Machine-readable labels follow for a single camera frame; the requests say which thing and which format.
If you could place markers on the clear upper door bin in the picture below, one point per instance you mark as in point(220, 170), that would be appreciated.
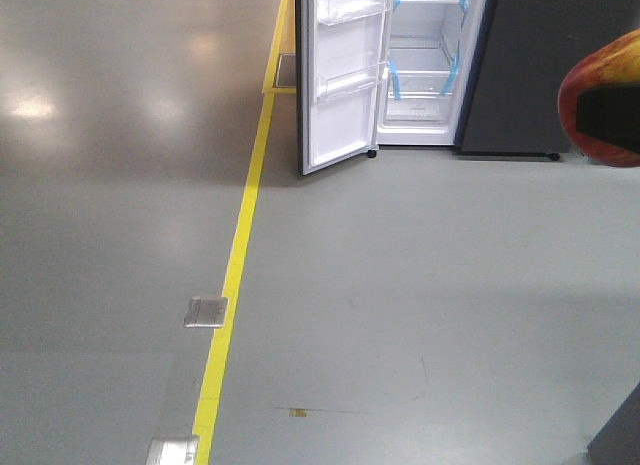
point(334, 12)

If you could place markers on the clear middle door bin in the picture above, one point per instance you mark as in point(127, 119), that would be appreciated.
point(335, 87)

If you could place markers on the clear door bin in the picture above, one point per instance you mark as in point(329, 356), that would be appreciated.
point(335, 87)
point(334, 12)

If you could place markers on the dark grey refrigerator body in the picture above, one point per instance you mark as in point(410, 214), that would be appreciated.
point(482, 76)

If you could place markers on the red yellow apple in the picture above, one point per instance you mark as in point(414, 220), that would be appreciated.
point(617, 62)

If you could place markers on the refrigerator door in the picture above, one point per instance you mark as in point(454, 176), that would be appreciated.
point(341, 60)

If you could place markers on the silver floor outlet cover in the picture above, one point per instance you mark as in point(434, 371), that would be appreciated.
point(173, 450)
point(206, 312)

